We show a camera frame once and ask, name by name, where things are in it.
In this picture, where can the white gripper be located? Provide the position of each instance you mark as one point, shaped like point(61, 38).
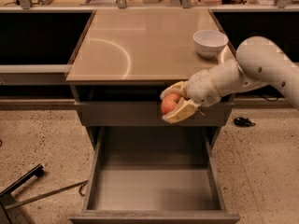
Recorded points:
point(204, 89)

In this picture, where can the grey drawer cabinet with counter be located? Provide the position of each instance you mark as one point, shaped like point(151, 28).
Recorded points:
point(131, 55)

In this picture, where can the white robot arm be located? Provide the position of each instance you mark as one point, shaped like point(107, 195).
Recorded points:
point(258, 62)

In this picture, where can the white ceramic bowl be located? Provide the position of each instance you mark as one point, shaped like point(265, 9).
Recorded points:
point(209, 43)

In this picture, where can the black cable clump on floor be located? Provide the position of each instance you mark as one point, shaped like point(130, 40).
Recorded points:
point(242, 122)

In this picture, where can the thin metal rod on floor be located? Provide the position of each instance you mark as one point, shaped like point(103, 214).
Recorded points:
point(44, 195)

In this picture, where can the red apple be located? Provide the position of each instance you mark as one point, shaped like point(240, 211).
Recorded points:
point(169, 102)

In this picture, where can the open grey middle drawer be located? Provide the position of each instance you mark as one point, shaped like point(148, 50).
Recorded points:
point(153, 175)

